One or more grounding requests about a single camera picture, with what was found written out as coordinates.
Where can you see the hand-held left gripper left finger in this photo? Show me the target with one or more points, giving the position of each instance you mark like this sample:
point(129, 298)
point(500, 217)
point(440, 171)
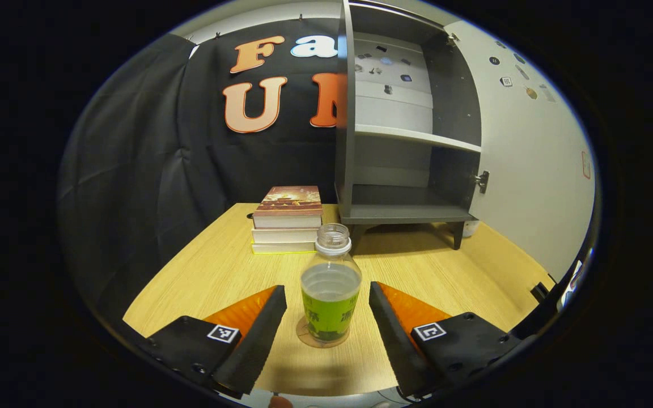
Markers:
point(255, 345)

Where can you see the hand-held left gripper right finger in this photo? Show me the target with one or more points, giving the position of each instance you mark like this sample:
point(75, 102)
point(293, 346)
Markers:
point(394, 345)

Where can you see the round brown coaster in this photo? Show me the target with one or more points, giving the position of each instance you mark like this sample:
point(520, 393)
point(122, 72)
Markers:
point(302, 336)

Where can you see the clear green label bottle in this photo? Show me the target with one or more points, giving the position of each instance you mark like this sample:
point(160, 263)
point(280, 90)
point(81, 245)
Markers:
point(331, 306)

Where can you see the beige cabinet door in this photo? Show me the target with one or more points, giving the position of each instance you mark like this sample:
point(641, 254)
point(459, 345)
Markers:
point(530, 170)

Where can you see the metal cabinet hinge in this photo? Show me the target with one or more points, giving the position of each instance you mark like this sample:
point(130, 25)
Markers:
point(452, 39)
point(482, 181)

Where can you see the yellow edged book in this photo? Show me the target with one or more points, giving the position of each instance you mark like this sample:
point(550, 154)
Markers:
point(281, 247)

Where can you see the white plain book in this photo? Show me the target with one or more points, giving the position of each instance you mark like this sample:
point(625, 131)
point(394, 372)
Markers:
point(284, 234)

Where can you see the white round object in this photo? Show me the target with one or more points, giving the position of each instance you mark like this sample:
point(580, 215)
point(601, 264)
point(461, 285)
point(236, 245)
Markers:
point(470, 228)

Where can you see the brown cover book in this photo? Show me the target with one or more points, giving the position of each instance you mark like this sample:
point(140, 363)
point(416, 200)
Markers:
point(289, 201)

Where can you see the small black block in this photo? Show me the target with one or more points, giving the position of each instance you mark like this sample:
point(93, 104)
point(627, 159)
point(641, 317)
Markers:
point(539, 292)

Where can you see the black backdrop cloth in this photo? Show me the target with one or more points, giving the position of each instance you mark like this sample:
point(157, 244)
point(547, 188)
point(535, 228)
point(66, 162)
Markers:
point(134, 170)

